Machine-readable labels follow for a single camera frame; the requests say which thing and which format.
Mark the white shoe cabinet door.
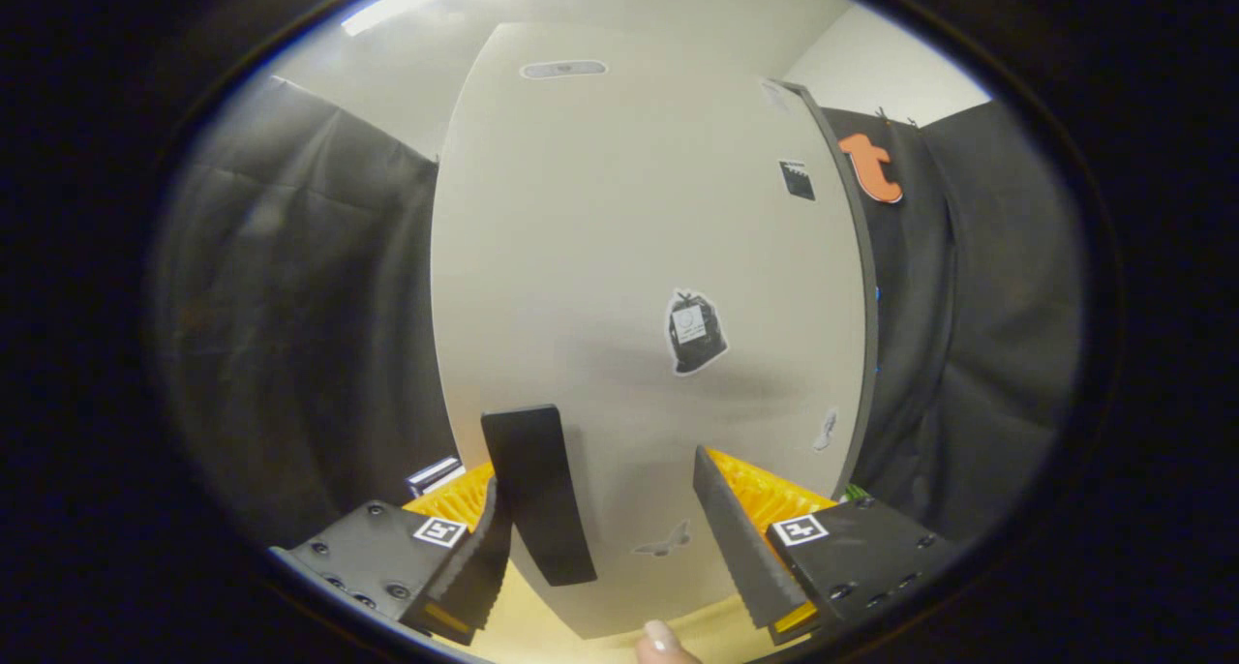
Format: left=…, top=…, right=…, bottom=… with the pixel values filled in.
left=431, top=20, right=867, bottom=639

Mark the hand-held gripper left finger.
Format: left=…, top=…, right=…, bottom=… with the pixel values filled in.
left=269, top=461, right=514, bottom=648

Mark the black cabinet door handle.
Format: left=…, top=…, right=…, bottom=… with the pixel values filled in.
left=481, top=405, right=598, bottom=588

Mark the small printed card box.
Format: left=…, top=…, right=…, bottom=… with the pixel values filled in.
left=407, top=456, right=466, bottom=498

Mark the black backdrop cloth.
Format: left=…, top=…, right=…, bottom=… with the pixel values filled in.
left=155, top=74, right=1080, bottom=549

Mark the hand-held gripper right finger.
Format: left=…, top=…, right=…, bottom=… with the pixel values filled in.
left=692, top=445, right=954, bottom=648

